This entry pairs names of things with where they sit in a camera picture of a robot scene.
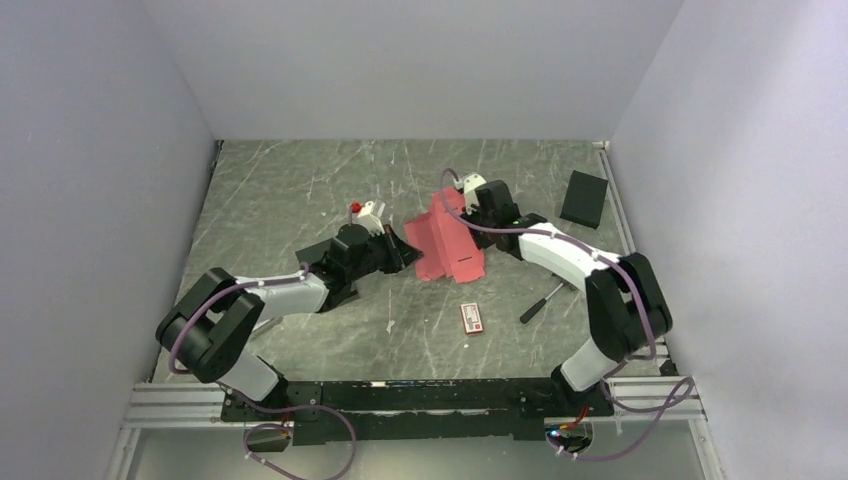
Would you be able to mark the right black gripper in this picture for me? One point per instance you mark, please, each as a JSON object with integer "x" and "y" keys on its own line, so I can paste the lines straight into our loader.
{"x": 480, "y": 242}

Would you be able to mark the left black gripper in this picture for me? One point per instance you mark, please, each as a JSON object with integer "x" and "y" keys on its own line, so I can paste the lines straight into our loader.
{"x": 407, "y": 254}

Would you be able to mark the red cardboard paper box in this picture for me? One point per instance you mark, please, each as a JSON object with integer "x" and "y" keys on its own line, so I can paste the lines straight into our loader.
{"x": 447, "y": 246}

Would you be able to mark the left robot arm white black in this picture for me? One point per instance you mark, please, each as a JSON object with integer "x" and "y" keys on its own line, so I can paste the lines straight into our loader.
{"x": 207, "y": 331}

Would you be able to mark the black box near left arm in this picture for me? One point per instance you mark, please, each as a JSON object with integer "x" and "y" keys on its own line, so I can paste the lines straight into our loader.
{"x": 341, "y": 290}

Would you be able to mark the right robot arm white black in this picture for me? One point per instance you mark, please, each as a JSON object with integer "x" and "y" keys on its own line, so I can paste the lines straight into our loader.
{"x": 626, "y": 308}

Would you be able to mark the small red white box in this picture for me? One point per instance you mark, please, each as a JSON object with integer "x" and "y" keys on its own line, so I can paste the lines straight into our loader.
{"x": 471, "y": 318}

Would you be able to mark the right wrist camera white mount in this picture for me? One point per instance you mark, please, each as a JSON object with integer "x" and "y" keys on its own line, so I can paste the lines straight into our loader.
{"x": 468, "y": 185}

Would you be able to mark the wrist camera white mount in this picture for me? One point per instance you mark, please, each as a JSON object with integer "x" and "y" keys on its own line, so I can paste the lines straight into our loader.
{"x": 368, "y": 215}
{"x": 468, "y": 185}

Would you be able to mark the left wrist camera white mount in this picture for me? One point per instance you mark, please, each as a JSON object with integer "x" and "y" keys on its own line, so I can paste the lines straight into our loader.
{"x": 368, "y": 215}

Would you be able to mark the black box near right wall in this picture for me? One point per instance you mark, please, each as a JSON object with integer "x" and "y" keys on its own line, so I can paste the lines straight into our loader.
{"x": 584, "y": 199}

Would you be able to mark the hammer with black handle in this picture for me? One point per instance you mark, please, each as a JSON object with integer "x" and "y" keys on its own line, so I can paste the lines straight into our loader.
{"x": 532, "y": 311}

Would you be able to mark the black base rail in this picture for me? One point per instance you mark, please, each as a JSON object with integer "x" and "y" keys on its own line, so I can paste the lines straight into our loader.
{"x": 329, "y": 411}

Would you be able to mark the aluminium frame rail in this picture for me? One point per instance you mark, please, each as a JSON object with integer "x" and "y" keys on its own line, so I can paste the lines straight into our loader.
{"x": 174, "y": 406}

